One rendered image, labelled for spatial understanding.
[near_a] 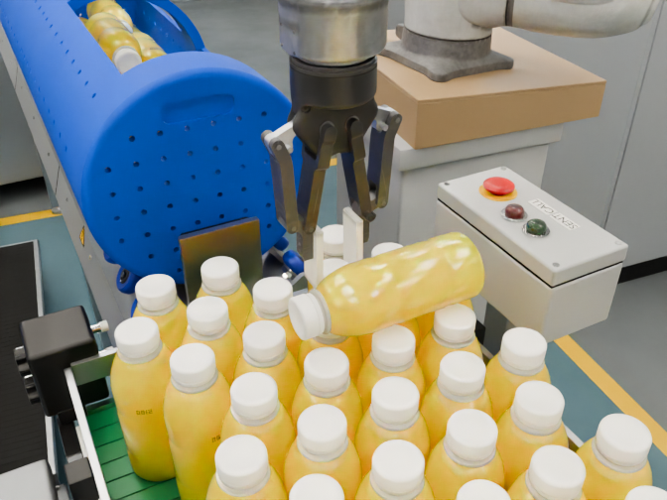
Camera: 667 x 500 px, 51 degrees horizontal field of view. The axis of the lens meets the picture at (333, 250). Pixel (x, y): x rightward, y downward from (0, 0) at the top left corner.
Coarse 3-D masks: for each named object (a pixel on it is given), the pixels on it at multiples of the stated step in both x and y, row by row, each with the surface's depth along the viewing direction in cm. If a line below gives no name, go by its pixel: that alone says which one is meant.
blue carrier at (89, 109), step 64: (0, 0) 134; (64, 0) 104; (128, 0) 150; (64, 64) 90; (192, 64) 76; (64, 128) 84; (128, 128) 75; (192, 128) 78; (256, 128) 82; (128, 192) 79; (192, 192) 82; (256, 192) 87; (128, 256) 83
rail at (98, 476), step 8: (72, 376) 72; (72, 384) 71; (72, 392) 70; (72, 400) 70; (80, 400) 70; (80, 408) 69; (80, 416) 68; (80, 424) 67; (88, 432) 66; (88, 440) 65; (88, 448) 65; (88, 456) 64; (96, 456) 64; (96, 464) 63; (96, 472) 62; (96, 480) 62; (104, 480) 62; (104, 488) 61; (104, 496) 60
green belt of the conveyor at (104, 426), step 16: (112, 400) 81; (96, 416) 78; (112, 416) 78; (96, 432) 76; (112, 432) 76; (96, 448) 75; (112, 448) 75; (112, 464) 73; (128, 464) 73; (112, 480) 71; (128, 480) 71; (144, 480) 71; (176, 480) 71; (112, 496) 70; (128, 496) 70; (144, 496) 70; (160, 496) 70; (176, 496) 70
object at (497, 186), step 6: (486, 180) 80; (492, 180) 80; (498, 180) 80; (504, 180) 80; (486, 186) 79; (492, 186) 79; (498, 186) 79; (504, 186) 79; (510, 186) 79; (492, 192) 79; (498, 192) 78; (504, 192) 78
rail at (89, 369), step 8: (104, 352) 75; (112, 352) 75; (80, 360) 74; (88, 360) 74; (96, 360) 75; (104, 360) 75; (112, 360) 76; (72, 368) 74; (80, 368) 74; (88, 368) 75; (96, 368) 75; (104, 368) 76; (80, 376) 75; (88, 376) 75; (96, 376) 76; (104, 376) 76; (80, 384) 75
